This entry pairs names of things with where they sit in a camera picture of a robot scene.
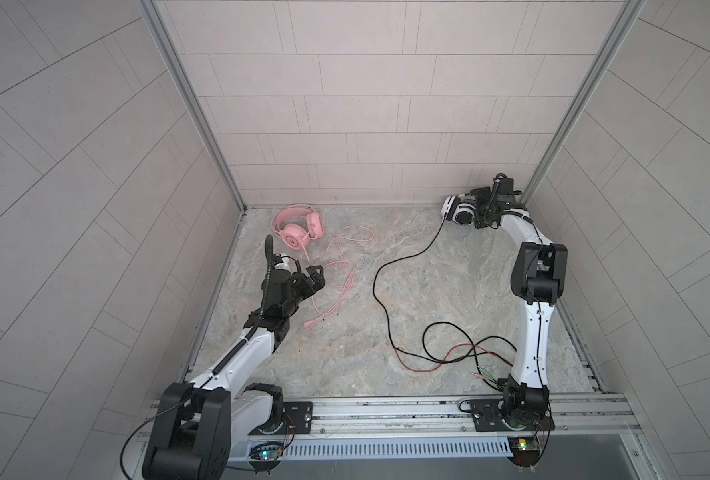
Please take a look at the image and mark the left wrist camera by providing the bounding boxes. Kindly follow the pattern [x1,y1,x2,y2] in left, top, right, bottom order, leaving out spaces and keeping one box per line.
[272,253,290,271]

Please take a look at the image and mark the white slotted cable duct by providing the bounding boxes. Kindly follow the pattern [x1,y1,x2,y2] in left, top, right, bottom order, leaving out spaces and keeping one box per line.
[228,436,512,462]

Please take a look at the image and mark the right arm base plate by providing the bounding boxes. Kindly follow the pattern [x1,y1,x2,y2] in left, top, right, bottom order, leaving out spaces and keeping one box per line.
[463,398,555,433]

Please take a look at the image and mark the pink headphones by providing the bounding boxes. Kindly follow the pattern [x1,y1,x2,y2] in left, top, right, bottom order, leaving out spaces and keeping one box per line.
[270,204,325,251]

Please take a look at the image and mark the controller circuit board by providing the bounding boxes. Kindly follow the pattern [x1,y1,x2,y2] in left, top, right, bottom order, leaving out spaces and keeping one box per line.
[248,441,285,462]
[508,437,542,468]

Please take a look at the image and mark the pink headphone cable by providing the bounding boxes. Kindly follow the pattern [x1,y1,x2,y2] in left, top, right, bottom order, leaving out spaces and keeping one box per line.
[302,224,376,329]

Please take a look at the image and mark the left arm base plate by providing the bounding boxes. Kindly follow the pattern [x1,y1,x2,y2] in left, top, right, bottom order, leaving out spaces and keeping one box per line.
[250,401,314,436]

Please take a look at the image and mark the aluminium mounting rail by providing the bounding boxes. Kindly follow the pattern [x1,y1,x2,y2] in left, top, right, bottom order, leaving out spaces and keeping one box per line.
[135,392,641,442]

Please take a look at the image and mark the black headphone cable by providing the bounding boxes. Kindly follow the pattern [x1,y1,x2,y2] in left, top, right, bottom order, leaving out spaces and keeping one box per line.
[371,217,518,391]

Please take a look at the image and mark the right controller circuit board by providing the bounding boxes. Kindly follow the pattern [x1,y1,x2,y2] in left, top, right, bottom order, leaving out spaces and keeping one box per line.
[508,437,542,468]

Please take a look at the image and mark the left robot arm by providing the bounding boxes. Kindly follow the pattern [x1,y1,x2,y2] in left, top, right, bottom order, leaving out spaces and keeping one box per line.
[141,253,325,479]

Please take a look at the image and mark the left controller circuit board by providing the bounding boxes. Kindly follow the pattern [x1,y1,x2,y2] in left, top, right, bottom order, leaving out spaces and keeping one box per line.
[248,441,285,462]

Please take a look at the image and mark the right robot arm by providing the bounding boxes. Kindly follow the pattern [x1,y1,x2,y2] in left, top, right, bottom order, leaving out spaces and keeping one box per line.
[470,173,568,430]

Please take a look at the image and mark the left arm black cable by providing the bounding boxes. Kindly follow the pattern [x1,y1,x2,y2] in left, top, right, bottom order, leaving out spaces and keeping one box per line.
[119,234,275,480]

